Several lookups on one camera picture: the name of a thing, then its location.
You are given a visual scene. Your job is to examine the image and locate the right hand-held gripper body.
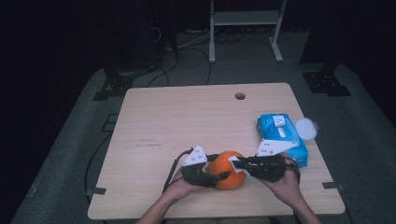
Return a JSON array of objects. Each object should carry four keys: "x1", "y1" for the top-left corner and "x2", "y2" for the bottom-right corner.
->
[{"x1": 247, "y1": 138, "x2": 299, "y2": 183}]

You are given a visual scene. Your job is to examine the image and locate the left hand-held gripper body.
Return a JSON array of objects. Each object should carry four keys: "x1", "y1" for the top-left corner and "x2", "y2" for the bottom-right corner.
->
[{"x1": 180, "y1": 145, "x2": 221, "y2": 189}]

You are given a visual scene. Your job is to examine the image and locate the orange cloth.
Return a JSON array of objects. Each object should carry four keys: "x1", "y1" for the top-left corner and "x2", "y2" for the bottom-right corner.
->
[{"x1": 206, "y1": 149, "x2": 248, "y2": 191}]

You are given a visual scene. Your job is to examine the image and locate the white wet wipe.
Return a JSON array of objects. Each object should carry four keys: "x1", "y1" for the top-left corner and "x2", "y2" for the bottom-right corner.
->
[{"x1": 227, "y1": 155, "x2": 248, "y2": 175}]

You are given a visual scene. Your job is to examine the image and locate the blue wet wipe pack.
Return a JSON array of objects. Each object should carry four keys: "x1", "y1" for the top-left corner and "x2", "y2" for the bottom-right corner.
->
[{"x1": 256, "y1": 113, "x2": 309, "y2": 169}]

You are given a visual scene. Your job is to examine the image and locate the person's left hand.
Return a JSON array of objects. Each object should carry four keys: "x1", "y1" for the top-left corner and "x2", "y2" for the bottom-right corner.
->
[{"x1": 161, "y1": 168, "x2": 204, "y2": 203}]

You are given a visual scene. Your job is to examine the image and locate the person's right hand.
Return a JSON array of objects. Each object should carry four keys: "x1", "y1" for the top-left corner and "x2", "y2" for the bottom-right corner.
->
[{"x1": 259, "y1": 151, "x2": 302, "y2": 209}]

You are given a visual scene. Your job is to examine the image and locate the white round lid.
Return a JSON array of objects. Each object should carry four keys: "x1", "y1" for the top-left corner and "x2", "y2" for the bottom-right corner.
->
[{"x1": 294, "y1": 117, "x2": 319, "y2": 141}]

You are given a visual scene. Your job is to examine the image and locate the grey tape strip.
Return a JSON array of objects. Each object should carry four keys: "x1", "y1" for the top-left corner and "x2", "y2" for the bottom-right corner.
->
[
  {"x1": 321, "y1": 181, "x2": 346, "y2": 191},
  {"x1": 85, "y1": 186, "x2": 107, "y2": 197}
]

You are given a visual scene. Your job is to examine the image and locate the black stand base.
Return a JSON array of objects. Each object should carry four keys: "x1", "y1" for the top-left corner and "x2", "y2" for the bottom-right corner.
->
[
  {"x1": 92, "y1": 63, "x2": 157, "y2": 102},
  {"x1": 299, "y1": 60, "x2": 353, "y2": 98}
]

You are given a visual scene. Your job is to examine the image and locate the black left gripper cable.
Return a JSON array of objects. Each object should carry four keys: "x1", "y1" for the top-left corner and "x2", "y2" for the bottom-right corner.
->
[{"x1": 162, "y1": 147, "x2": 195, "y2": 194}]

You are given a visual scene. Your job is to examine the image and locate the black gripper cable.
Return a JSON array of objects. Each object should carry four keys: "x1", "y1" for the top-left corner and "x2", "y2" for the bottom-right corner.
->
[
  {"x1": 284, "y1": 156, "x2": 302, "y2": 185},
  {"x1": 162, "y1": 147, "x2": 195, "y2": 194}
]

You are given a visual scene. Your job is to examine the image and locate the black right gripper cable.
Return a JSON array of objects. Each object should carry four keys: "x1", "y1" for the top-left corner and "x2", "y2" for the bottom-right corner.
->
[{"x1": 284, "y1": 156, "x2": 302, "y2": 185}]

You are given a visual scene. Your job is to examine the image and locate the long black floor cable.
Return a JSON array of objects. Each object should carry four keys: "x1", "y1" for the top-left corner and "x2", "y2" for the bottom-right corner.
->
[{"x1": 83, "y1": 133, "x2": 113, "y2": 203}]

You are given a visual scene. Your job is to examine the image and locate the white floor cables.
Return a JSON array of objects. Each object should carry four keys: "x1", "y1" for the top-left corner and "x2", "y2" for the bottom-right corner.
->
[{"x1": 178, "y1": 30, "x2": 213, "y2": 50}]

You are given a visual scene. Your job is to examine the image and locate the white metal stand frame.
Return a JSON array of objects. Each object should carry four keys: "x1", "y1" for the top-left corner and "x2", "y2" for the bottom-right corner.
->
[{"x1": 208, "y1": 0, "x2": 289, "y2": 64}]

